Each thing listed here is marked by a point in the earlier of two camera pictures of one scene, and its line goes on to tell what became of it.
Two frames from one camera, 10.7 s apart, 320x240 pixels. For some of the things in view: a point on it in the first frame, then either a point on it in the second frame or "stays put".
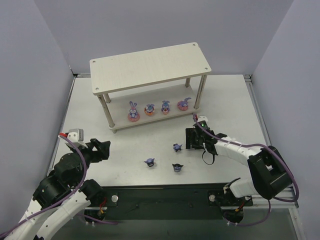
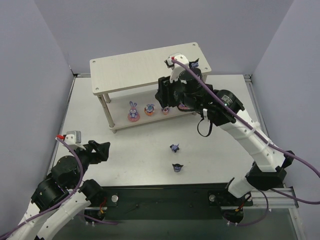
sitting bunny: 133,116 stays put
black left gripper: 94,150 stays put
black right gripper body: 193,139 -> 164,91
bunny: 183,105 stays put
